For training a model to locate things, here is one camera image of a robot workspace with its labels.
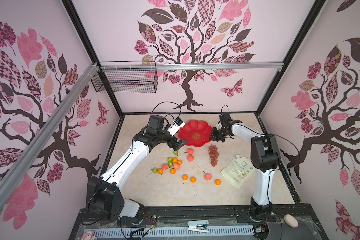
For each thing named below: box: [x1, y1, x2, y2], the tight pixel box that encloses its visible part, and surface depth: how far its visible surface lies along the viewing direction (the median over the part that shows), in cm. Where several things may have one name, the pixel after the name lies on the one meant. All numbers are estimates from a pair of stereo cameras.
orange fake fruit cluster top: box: [172, 157, 183, 165], surface depth 94 cm
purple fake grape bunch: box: [208, 143, 220, 167], surface depth 96 cm
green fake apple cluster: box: [167, 157, 174, 167], surface depth 94 cm
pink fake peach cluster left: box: [161, 163, 169, 170], surface depth 91 cm
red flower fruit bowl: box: [178, 120, 213, 147], surface depth 109 cm
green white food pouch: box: [220, 155, 256, 189], surface depth 89 cm
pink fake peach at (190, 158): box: [187, 154, 194, 162], surface depth 95 cm
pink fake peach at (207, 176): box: [202, 171, 212, 181], surface depth 87 cm
